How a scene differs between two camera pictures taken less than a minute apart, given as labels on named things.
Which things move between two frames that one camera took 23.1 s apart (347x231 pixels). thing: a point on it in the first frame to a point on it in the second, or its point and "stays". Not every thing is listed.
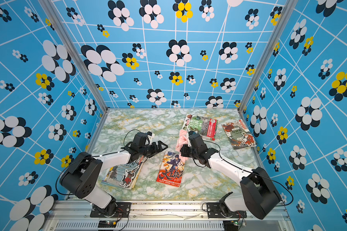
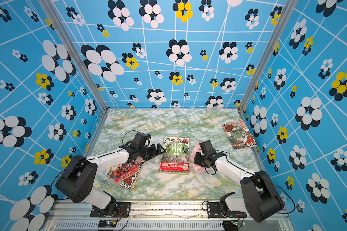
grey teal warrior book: [124, 176] stays
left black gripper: [156, 150] stays
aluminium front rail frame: [73, 215] stays
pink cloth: [183, 140] to [197, 148]
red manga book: [171, 170] to [127, 169]
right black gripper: [183, 150] to [196, 160]
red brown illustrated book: [239, 134] stays
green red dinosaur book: [206, 127] to [175, 159]
